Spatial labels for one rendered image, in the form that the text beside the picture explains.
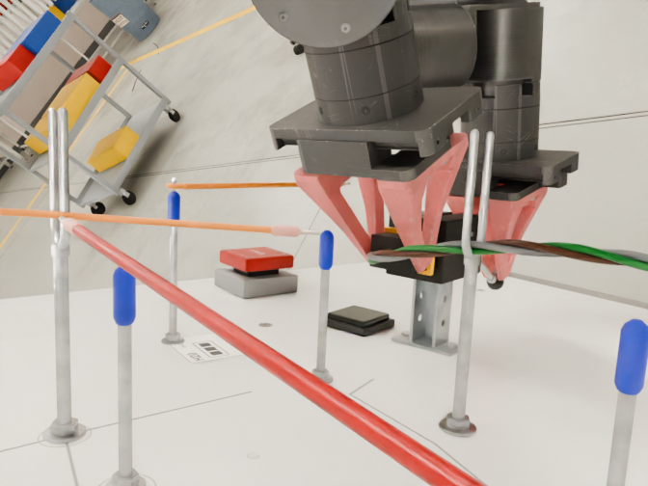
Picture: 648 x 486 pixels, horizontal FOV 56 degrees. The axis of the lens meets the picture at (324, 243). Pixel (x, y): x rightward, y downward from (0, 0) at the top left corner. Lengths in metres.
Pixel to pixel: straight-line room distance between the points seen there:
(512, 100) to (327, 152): 0.17
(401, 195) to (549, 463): 0.14
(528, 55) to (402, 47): 0.16
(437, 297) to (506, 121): 0.14
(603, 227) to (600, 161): 0.24
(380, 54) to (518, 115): 0.18
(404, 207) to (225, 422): 0.14
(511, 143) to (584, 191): 1.48
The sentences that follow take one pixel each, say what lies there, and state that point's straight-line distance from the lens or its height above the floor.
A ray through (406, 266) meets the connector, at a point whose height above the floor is 1.15.
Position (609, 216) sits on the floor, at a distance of 1.84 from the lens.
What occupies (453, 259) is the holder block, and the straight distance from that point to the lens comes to 0.39.
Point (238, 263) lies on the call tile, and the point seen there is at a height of 1.13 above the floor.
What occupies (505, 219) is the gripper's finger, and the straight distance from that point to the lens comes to 0.46.
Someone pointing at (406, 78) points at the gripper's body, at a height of 1.24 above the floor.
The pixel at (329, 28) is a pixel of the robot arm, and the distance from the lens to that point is 0.23.
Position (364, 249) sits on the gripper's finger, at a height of 1.17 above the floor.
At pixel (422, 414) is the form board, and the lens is 0.32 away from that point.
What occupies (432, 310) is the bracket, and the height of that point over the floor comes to 1.08.
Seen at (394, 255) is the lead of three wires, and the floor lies 1.20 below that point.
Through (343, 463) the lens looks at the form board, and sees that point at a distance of 0.27.
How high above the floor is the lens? 1.40
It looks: 35 degrees down
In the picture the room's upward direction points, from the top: 49 degrees counter-clockwise
